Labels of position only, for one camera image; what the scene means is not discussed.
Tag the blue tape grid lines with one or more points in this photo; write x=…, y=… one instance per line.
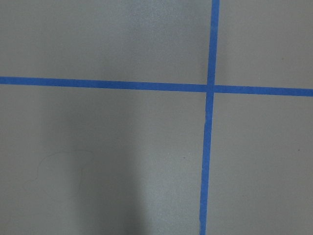
x=209, y=89

